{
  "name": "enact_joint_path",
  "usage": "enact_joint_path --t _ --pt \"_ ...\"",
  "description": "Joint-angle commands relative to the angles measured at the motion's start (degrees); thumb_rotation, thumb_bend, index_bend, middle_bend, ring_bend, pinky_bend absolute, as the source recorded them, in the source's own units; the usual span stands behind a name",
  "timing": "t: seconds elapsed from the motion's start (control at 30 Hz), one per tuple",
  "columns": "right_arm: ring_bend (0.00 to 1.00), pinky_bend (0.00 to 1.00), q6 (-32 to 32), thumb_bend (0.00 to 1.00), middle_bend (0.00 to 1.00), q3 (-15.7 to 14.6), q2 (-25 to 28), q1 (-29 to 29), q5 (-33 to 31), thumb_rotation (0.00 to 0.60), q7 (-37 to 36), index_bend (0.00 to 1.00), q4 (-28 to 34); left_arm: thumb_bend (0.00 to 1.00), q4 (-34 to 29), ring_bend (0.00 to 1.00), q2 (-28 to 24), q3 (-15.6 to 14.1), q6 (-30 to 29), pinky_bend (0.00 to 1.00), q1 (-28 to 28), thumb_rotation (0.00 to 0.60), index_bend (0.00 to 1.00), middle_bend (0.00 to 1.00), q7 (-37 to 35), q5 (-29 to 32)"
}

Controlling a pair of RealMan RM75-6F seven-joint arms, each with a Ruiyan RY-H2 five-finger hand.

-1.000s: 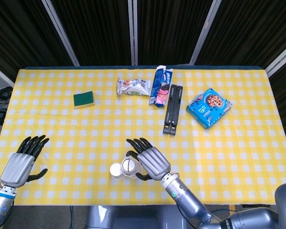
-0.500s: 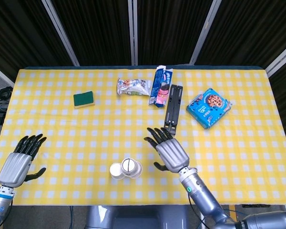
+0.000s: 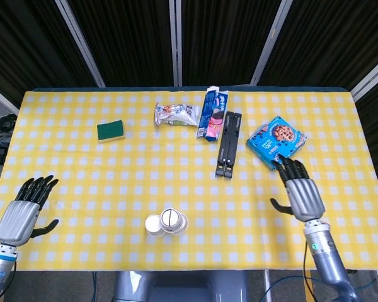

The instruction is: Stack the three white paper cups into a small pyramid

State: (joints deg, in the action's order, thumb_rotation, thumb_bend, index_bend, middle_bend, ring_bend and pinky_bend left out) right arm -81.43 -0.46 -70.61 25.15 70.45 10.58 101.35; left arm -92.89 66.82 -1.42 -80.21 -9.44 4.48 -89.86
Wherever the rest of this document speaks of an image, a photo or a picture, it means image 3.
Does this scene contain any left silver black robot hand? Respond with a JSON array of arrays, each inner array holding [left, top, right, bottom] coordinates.
[[0, 175, 60, 247]]

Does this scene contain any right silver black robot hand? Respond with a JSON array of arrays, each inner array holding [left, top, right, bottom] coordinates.
[[270, 155, 326, 223]]

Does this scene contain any paper cup with green flower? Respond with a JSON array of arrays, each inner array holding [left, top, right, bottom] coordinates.
[[144, 214, 164, 237]]

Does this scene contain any paper cup with black-lined base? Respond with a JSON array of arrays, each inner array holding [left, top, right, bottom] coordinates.
[[159, 207, 181, 229]]

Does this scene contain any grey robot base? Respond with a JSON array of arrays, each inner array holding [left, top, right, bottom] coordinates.
[[112, 270, 250, 302]]

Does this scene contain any blue chocolate chip cookie box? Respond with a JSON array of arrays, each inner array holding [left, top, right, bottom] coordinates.
[[246, 115, 308, 172]]

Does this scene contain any black folding stand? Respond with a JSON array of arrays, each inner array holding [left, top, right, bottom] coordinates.
[[215, 111, 242, 179]]

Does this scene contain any yellow white checked tablecloth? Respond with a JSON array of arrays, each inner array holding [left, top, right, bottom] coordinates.
[[0, 89, 378, 272]]

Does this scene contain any blue pink sandwich cookie box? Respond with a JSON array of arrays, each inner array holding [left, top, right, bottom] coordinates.
[[196, 86, 230, 142]]

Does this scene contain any green and yellow sponge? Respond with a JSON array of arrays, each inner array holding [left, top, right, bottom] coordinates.
[[96, 120, 127, 144]]

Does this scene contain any crumpled silver snack bag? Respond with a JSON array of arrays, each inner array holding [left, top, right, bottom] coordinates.
[[154, 103, 202, 128]]

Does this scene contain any black pleated curtain panel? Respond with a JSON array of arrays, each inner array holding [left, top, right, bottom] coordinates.
[[257, 0, 378, 89], [66, 0, 178, 88], [180, 0, 285, 87], [0, 0, 99, 108]]

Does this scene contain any black cable bundle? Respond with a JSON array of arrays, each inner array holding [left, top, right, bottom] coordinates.
[[0, 113, 18, 142]]

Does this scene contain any white partition post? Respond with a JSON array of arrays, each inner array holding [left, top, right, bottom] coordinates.
[[250, 0, 291, 86], [0, 81, 20, 116], [169, 0, 183, 87], [54, 0, 106, 88], [351, 52, 378, 102]]

